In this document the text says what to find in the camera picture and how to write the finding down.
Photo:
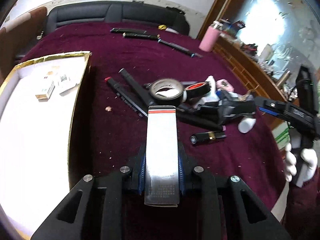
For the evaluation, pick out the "mirror over dresser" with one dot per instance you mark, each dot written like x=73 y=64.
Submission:
x=290 y=27

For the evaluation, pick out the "black tape roll red core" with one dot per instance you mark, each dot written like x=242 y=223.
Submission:
x=196 y=90

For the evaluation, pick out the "white gloved right hand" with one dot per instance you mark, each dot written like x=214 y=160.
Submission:
x=310 y=158

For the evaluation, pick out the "black gold lipstick tube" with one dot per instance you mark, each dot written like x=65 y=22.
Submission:
x=206 y=137

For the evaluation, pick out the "yellow object on bed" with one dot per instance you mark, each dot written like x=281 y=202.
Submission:
x=162 y=27

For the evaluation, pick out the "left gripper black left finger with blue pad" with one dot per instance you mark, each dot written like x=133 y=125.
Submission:
x=94 y=208

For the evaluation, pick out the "black pen far left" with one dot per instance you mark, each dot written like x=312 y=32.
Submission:
x=127 y=30

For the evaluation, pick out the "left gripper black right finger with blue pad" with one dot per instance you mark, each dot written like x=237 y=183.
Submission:
x=217 y=207

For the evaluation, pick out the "small white carton in box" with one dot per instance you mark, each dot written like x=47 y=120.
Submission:
x=44 y=90

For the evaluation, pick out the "pink thermos bottle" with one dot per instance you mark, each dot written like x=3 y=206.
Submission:
x=211 y=36

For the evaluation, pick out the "black marker pen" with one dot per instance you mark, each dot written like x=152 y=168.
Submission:
x=138 y=89

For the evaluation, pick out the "white gold-edged storage box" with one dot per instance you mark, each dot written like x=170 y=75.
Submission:
x=35 y=140

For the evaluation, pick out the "brown wooden nightstand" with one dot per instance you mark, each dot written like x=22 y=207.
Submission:
x=17 y=34

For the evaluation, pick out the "black leather headboard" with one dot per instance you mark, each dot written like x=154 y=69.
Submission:
x=117 y=12

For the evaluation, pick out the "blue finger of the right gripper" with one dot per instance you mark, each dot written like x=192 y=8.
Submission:
x=268 y=111

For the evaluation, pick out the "black crumpled pouch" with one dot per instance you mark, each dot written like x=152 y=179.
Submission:
x=229 y=107

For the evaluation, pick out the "black pen gold trim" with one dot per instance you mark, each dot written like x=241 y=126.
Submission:
x=141 y=36

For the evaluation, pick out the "black pen blue tip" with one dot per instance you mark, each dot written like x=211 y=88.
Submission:
x=179 y=48

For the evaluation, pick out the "white card in box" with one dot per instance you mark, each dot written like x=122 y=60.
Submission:
x=65 y=84

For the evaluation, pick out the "grey tape roll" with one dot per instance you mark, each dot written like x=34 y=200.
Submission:
x=167 y=92

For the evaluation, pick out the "white box red stripe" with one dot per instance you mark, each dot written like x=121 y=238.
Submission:
x=161 y=160

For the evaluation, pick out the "wooden dresser with clutter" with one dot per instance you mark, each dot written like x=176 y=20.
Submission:
x=246 y=70

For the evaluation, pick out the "small white plastic bottle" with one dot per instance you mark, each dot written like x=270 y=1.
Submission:
x=246 y=124

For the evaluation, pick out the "black marker red cap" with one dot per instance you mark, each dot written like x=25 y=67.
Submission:
x=131 y=100

